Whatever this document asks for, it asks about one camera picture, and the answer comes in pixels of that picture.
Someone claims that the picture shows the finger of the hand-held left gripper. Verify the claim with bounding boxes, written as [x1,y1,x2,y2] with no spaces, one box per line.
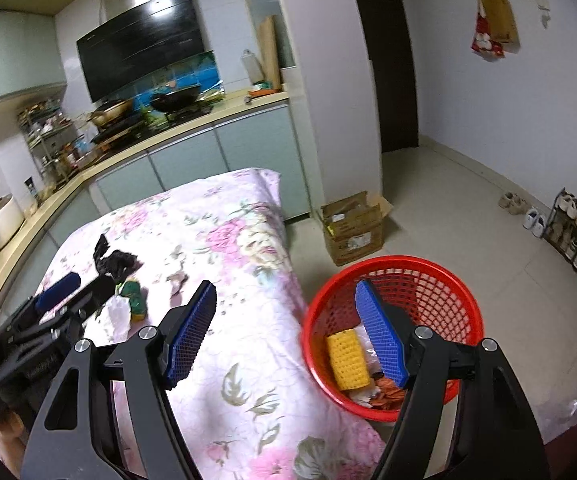
[0,272,82,341]
[6,276,116,356]

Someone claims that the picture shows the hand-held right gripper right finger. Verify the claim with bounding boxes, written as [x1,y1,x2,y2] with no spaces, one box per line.
[355,280,552,480]

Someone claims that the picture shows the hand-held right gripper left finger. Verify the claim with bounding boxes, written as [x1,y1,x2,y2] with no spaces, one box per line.
[21,280,218,480]

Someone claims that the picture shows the white plastic bag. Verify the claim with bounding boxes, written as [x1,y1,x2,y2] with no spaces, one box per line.
[102,296,134,333]

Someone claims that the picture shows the black wrapper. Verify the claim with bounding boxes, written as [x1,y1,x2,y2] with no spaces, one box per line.
[92,232,139,281]

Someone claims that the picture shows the green yellow snack packet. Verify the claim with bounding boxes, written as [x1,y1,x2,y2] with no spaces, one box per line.
[120,280,149,322]

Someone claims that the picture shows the yellow sponge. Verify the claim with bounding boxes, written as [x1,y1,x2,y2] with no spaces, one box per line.
[325,329,369,391]

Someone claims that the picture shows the orange wrapper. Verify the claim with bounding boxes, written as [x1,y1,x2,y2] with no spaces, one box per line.
[363,377,407,411]

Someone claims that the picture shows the red plastic mesh basket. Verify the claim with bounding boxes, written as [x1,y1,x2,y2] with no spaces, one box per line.
[301,255,484,423]

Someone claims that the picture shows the person's left forearm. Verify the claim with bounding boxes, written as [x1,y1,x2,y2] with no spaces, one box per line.
[0,412,26,478]

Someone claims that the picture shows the pink floral quilt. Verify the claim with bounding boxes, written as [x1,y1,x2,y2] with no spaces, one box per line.
[33,167,387,480]

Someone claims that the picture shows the white rice cooker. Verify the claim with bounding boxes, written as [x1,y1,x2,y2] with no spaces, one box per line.
[0,194,25,251]

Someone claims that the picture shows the open cardboard box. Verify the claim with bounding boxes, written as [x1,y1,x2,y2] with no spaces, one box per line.
[317,190,394,267]

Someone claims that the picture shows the metal kitchen rack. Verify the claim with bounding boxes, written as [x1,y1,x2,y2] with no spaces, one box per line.
[17,102,99,186]

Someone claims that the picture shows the black gas stove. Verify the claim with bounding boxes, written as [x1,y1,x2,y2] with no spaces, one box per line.
[91,102,216,143]

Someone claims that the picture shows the brown frying pan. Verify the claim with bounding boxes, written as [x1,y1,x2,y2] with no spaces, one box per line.
[88,99,134,128]

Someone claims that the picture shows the clear plastic floor bag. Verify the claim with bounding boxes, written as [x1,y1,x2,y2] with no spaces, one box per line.
[539,390,577,443]

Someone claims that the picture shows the dark shoe rack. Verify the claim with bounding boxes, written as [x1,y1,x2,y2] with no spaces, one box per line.
[541,188,577,276]

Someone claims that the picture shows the kitchen counter with cabinets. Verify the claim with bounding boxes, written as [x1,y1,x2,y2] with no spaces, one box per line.
[0,91,314,321]

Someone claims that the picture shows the black wok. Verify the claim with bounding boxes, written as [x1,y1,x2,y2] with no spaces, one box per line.
[148,85,202,113]

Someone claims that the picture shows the blue scenic backsplash panel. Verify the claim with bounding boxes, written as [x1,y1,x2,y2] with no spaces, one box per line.
[136,51,224,111]

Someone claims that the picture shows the black range hood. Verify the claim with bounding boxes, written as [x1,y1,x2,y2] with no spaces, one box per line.
[76,0,206,104]

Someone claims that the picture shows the clear plastic bottle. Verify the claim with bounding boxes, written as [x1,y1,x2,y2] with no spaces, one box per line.
[241,49,264,86]

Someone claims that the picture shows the dark brown door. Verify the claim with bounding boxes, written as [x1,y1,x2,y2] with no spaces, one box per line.
[351,0,422,153]

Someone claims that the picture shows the wooden cutting board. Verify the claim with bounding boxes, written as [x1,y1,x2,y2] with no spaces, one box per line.
[258,16,282,88]

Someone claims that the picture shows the brown paper bag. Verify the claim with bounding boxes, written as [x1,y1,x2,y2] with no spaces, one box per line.
[483,0,519,44]

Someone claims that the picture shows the pale green wall cabinets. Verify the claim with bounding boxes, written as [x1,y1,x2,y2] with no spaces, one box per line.
[0,10,69,116]

